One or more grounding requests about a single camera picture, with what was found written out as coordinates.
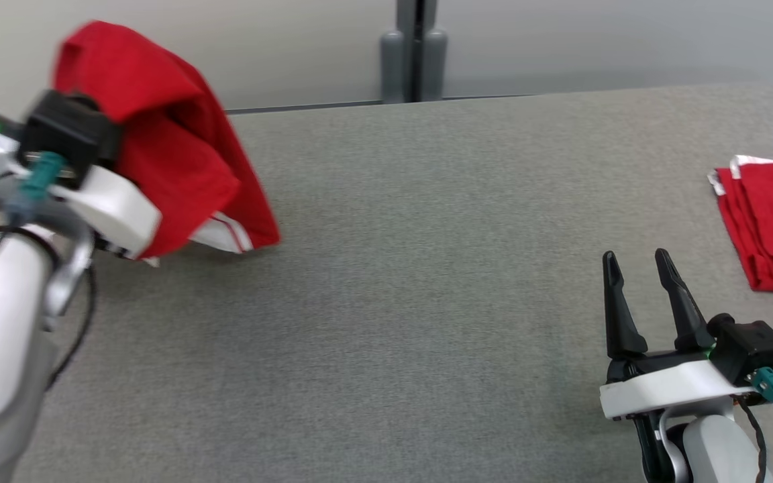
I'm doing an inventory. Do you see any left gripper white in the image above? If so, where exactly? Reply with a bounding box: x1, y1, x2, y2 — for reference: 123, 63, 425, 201
51, 164, 162, 260

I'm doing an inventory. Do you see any grey partition post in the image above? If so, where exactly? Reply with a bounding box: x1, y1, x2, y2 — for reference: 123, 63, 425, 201
397, 0, 438, 101

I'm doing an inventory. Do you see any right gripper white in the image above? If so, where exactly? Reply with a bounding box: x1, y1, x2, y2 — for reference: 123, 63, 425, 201
599, 248, 763, 422

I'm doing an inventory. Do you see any red jersey with striped trim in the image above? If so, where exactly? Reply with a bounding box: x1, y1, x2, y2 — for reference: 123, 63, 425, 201
53, 20, 281, 261

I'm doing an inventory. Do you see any grey wall base rail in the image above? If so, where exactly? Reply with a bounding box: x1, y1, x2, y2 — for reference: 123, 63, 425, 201
444, 86, 773, 103
225, 99, 384, 115

